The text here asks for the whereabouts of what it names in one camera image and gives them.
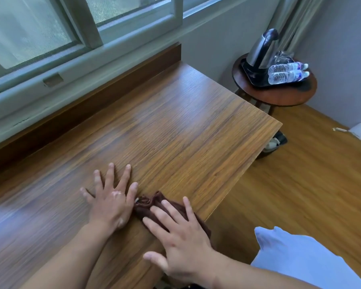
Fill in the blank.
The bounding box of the person's right hand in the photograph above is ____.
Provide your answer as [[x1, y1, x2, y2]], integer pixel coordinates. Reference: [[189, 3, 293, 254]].
[[142, 196, 218, 283]]

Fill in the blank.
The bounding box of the person's left hand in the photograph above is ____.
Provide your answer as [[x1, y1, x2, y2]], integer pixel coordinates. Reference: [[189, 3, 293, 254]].
[[80, 162, 139, 235]]

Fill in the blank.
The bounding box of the brown cleaning cloth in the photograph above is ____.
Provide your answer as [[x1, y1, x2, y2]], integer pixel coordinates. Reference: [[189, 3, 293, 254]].
[[134, 191, 212, 239]]

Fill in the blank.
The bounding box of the person's right forearm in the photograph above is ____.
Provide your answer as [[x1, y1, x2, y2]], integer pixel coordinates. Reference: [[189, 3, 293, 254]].
[[199, 251, 321, 289]]

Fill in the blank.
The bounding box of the person's left forearm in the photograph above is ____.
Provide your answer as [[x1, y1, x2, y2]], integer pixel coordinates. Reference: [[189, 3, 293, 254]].
[[19, 221, 116, 289]]

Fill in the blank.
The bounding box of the dark slipper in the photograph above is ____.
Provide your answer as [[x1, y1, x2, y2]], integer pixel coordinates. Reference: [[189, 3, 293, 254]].
[[262, 131, 288, 154]]

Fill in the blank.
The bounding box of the white pillow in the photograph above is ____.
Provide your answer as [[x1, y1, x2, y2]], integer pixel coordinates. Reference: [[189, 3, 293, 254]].
[[250, 226, 361, 289]]

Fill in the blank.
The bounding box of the round wooden side table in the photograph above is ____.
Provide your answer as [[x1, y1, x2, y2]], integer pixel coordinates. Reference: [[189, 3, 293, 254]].
[[232, 53, 318, 118]]

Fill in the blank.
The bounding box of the black serving tray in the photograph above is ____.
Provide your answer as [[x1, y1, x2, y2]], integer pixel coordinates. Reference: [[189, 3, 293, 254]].
[[240, 58, 312, 88]]

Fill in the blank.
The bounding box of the clear plastic water bottle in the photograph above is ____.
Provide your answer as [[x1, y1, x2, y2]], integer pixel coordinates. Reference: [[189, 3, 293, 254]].
[[268, 70, 310, 85], [268, 62, 309, 74]]

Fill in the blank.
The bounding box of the steel electric kettle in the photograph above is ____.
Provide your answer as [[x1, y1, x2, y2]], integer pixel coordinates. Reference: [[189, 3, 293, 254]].
[[246, 28, 280, 71]]

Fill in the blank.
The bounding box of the clear drinking glass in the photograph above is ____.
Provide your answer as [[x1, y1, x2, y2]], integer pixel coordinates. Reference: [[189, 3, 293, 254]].
[[274, 50, 295, 65]]

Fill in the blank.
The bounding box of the grey curtain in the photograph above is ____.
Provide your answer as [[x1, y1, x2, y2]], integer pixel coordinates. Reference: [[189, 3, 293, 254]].
[[266, 0, 322, 57]]

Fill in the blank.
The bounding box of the grey sliding window frame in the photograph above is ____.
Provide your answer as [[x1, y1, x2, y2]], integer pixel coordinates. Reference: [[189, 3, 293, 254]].
[[0, 0, 285, 149]]

